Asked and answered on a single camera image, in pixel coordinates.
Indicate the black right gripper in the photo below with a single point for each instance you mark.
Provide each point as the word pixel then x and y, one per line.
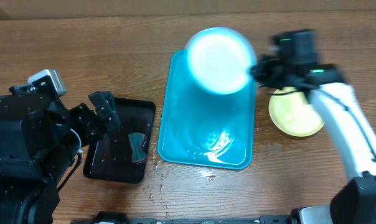
pixel 256 72

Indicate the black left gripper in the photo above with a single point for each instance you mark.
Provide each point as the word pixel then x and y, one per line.
pixel 107 114

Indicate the yellow plate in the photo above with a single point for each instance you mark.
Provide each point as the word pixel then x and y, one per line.
pixel 290 112

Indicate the dark hourglass sponge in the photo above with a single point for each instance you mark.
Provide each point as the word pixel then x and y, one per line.
pixel 137 142

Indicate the light blue plate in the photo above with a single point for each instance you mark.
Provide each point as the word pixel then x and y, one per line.
pixel 219 60

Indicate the teal plastic tray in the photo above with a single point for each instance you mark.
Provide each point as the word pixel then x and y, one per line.
pixel 203 129

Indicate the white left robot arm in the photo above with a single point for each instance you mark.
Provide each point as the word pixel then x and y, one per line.
pixel 39 140

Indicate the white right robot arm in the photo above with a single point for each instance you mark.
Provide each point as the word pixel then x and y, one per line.
pixel 334 100

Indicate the black rectangular water tray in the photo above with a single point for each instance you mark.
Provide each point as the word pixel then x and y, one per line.
pixel 110 158

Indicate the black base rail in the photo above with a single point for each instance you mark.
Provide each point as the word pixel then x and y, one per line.
pixel 206 221

